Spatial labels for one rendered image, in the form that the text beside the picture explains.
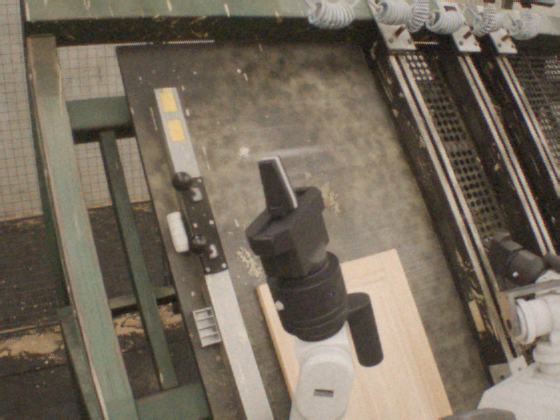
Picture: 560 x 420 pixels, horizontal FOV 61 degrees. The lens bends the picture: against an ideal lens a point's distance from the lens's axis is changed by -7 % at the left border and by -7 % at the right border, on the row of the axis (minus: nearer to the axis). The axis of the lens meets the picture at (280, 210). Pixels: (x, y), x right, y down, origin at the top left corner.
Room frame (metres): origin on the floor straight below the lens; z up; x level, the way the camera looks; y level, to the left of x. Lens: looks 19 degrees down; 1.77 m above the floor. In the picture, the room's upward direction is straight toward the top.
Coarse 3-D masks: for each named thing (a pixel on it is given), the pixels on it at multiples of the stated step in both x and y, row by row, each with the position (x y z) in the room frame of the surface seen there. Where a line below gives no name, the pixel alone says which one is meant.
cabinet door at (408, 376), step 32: (384, 256) 1.08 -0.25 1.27; (352, 288) 1.00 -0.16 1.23; (384, 288) 1.03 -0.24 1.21; (384, 320) 0.98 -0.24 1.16; (416, 320) 1.01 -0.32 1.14; (288, 352) 0.86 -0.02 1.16; (352, 352) 0.91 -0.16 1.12; (384, 352) 0.93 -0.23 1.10; (416, 352) 0.96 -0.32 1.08; (288, 384) 0.82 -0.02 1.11; (352, 384) 0.86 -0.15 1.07; (384, 384) 0.89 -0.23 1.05; (416, 384) 0.91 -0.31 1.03; (352, 416) 0.82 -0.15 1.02; (384, 416) 0.84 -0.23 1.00; (416, 416) 0.86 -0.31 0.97
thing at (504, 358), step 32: (416, 0) 1.38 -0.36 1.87; (384, 32) 1.43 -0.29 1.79; (384, 64) 1.44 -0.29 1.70; (416, 96) 1.38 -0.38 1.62; (416, 128) 1.32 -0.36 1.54; (416, 160) 1.31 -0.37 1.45; (448, 160) 1.29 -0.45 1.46; (448, 192) 1.22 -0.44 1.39; (448, 224) 1.20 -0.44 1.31; (480, 256) 1.14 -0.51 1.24; (480, 288) 1.08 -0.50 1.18; (512, 352) 1.01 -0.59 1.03
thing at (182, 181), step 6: (174, 174) 0.87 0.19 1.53; (180, 174) 0.87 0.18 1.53; (186, 174) 0.87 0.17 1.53; (174, 180) 0.86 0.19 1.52; (180, 180) 0.86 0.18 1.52; (186, 180) 0.86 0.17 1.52; (174, 186) 0.86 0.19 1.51; (180, 186) 0.86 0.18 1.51; (186, 186) 0.86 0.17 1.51; (192, 192) 0.93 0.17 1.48; (198, 192) 0.96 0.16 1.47; (192, 198) 0.95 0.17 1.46; (198, 198) 0.95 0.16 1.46
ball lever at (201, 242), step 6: (198, 234) 0.81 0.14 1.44; (192, 240) 0.80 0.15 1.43; (198, 240) 0.80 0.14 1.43; (204, 240) 0.80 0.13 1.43; (192, 246) 0.80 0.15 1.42; (198, 246) 0.79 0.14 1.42; (204, 246) 0.80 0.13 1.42; (210, 246) 0.81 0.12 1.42; (192, 252) 0.80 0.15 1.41; (198, 252) 0.80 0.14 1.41; (204, 252) 0.80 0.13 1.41; (210, 252) 0.88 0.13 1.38; (216, 252) 0.89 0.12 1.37; (210, 258) 0.89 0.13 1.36
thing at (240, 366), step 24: (168, 144) 1.02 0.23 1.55; (192, 168) 1.01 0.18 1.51; (216, 288) 0.87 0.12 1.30; (216, 312) 0.84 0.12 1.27; (240, 312) 0.85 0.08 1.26; (240, 336) 0.82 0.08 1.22; (240, 360) 0.79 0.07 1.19; (240, 384) 0.76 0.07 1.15; (240, 408) 0.75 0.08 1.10; (264, 408) 0.75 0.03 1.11
